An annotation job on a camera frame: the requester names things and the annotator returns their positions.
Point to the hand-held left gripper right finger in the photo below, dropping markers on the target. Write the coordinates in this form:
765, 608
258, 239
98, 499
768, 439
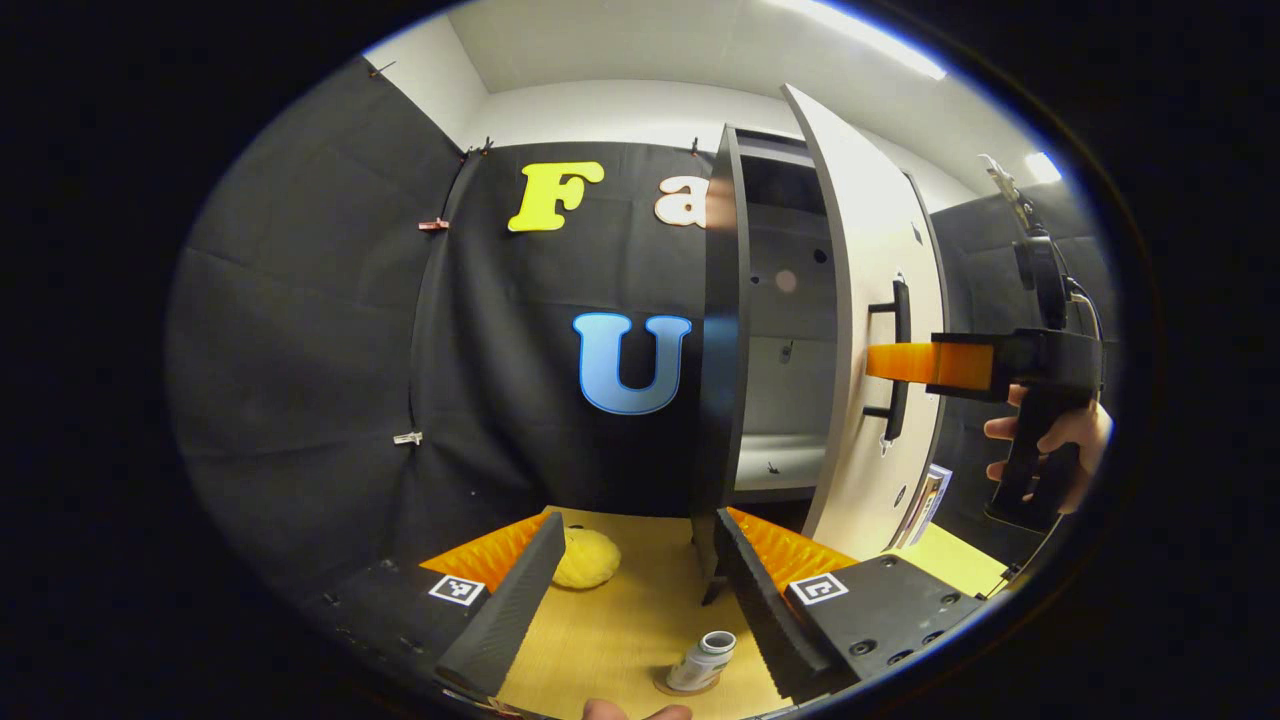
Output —
765, 610

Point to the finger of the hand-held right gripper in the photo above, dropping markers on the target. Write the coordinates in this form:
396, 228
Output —
960, 365

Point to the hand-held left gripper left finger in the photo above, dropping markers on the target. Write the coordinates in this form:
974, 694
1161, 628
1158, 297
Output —
510, 610

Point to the white plastic bottle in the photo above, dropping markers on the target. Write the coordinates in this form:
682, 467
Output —
700, 662

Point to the round brown coaster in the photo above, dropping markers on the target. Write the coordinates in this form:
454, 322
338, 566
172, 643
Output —
665, 688

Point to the beige cabinet door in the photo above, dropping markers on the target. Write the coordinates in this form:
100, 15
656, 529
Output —
850, 250

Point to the dark grey cabinet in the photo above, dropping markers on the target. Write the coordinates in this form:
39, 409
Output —
722, 350

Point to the yellow lumpy fruit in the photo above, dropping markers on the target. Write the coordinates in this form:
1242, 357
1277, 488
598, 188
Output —
592, 560

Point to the small ceiling light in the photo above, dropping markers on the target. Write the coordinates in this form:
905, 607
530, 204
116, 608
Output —
1042, 167

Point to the white clip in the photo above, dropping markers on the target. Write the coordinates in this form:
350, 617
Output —
408, 438

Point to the black backdrop cloth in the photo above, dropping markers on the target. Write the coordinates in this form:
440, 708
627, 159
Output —
300, 350

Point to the red clip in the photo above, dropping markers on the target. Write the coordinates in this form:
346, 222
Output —
434, 225

